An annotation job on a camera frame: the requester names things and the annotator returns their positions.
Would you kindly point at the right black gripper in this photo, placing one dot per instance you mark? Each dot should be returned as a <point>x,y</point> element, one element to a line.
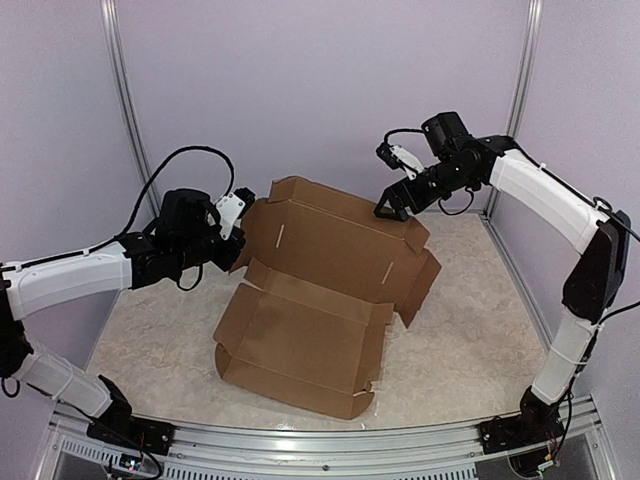
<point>417,203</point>

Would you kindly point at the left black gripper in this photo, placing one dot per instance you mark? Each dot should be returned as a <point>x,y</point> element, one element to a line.
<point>226,260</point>

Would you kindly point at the brown cardboard box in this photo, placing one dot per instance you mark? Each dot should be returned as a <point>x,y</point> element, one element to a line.
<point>323,278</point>

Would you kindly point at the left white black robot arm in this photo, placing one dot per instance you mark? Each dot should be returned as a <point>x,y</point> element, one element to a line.
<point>190,231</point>

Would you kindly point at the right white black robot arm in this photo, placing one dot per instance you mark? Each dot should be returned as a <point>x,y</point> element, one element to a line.
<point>598,236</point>

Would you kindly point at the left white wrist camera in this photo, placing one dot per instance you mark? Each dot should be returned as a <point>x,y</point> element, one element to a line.
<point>231,208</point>

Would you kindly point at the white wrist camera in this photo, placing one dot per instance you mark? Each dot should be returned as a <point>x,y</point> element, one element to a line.
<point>231,208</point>
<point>396,157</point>

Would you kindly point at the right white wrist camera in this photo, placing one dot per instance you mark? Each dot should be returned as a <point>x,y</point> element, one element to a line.
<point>396,157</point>

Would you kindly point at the right aluminium side rail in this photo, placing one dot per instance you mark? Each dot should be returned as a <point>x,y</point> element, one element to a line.
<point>530,305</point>

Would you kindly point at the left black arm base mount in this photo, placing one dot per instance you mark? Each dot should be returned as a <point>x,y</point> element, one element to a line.
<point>147,435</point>

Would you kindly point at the aluminium front frame rail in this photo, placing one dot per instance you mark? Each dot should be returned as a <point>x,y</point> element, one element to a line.
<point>450,450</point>

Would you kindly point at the right aluminium corner post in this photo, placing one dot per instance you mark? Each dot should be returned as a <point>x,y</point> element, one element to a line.
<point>525,67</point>

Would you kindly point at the aluminium corner post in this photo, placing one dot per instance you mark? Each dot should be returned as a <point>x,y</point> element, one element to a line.
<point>115,49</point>
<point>525,67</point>

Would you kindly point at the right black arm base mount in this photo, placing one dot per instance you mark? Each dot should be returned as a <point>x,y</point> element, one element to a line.
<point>508,433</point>

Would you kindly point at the left aluminium corner post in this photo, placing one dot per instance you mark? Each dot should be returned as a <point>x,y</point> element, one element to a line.
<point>115,49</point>

